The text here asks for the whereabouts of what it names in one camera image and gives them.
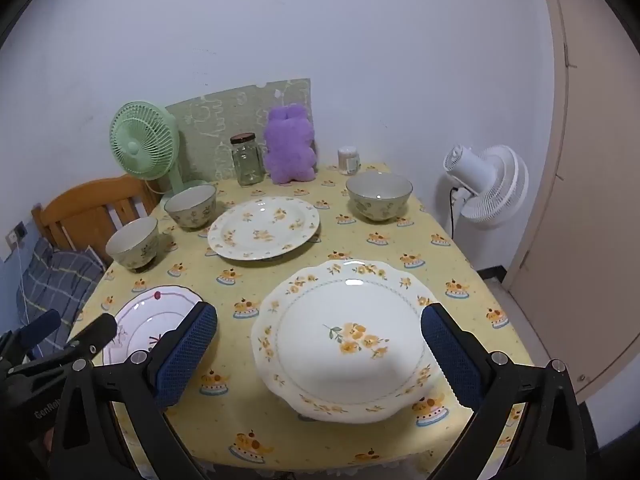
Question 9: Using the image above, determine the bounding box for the green desk fan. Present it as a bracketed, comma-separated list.
[110, 101, 206, 198]

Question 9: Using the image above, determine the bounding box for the wall socket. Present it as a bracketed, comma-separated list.
[6, 221, 28, 251]

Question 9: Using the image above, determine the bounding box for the floral ceramic bowl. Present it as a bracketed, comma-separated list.
[164, 184, 218, 231]
[105, 217, 160, 272]
[346, 172, 414, 223]

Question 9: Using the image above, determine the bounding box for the large scalloped yellow-flower plate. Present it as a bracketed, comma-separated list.
[250, 259, 443, 423]

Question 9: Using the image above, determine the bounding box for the beige door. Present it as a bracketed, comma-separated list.
[502, 0, 640, 403]

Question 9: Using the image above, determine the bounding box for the cotton swab container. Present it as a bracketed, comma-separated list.
[338, 146, 362, 176]

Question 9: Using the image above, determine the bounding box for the purple plush toy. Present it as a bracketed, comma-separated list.
[263, 104, 317, 184]

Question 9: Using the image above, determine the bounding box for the wooden headboard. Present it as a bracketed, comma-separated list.
[31, 175, 161, 266]

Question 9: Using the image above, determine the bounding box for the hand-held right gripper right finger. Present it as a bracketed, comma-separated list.
[421, 303, 588, 480]

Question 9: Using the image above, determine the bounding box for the grey plaid pillow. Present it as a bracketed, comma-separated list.
[15, 237, 106, 356]

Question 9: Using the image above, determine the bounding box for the glass jar with dark lid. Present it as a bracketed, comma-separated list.
[230, 132, 266, 187]

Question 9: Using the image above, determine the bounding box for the green patterned wall mat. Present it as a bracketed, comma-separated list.
[165, 78, 316, 183]

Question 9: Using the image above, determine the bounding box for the round yellow-flower plate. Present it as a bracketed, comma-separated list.
[207, 196, 321, 261]

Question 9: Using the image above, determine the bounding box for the white fan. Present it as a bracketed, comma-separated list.
[443, 144, 530, 231]

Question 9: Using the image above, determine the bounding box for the red-rimmed white plate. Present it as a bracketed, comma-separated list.
[102, 285, 203, 367]

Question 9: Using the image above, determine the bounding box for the black fan cable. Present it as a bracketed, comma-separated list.
[448, 187, 463, 238]

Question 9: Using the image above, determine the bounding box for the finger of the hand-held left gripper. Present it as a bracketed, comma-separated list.
[0, 310, 62, 361]
[7, 313, 119, 378]

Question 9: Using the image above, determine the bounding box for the yellow cake-print tablecloth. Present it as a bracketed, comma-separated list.
[65, 162, 536, 480]

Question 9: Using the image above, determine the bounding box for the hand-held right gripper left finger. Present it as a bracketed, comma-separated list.
[47, 301, 218, 480]

